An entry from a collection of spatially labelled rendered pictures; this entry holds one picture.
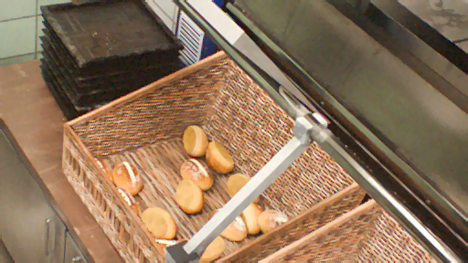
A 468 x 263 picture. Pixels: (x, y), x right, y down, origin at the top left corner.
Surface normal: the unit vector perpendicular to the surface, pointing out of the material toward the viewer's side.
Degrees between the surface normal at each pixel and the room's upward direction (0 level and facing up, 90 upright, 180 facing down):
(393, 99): 70
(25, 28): 90
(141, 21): 0
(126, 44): 0
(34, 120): 0
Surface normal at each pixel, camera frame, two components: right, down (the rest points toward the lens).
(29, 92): 0.15, -0.78
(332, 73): -0.73, -0.05
